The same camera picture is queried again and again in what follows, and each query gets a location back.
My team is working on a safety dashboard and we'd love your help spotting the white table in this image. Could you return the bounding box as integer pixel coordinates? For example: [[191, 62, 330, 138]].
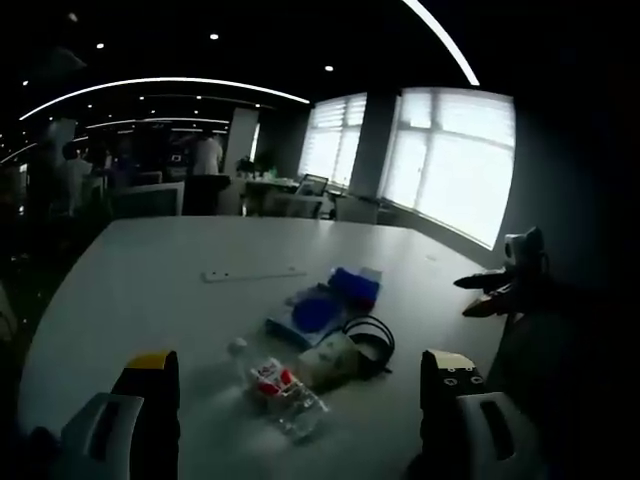
[[17, 214, 524, 480]]

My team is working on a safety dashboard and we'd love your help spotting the computer monitor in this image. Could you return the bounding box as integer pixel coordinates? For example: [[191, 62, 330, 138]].
[[108, 180, 185, 220]]

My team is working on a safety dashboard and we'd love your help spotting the black cable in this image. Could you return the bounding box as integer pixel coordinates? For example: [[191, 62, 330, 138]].
[[342, 315, 396, 374]]

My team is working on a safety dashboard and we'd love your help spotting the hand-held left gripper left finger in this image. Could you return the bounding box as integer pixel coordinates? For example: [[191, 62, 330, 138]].
[[58, 350, 181, 480]]

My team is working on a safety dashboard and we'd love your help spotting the clear plastic water bottle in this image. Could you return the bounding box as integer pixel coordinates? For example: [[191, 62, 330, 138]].
[[228, 337, 330, 444]]

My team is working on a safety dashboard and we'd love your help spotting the white power strip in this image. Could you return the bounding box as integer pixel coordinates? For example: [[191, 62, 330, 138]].
[[201, 268, 308, 283]]

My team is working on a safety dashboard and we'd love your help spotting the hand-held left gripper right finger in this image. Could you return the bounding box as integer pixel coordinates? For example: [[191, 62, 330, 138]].
[[420, 349, 541, 480]]

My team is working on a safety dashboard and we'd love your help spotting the blue and red pouch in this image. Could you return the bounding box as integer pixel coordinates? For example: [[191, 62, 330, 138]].
[[327, 266, 384, 310]]

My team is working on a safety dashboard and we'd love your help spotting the grey office chair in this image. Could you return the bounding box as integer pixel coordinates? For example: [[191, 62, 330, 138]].
[[292, 173, 334, 220]]

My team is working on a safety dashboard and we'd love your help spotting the window with white blinds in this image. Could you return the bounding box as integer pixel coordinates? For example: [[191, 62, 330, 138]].
[[379, 87, 516, 250], [298, 92, 368, 187]]

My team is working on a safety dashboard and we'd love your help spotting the blue round lid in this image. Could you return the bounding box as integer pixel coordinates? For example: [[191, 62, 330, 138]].
[[264, 283, 351, 350]]

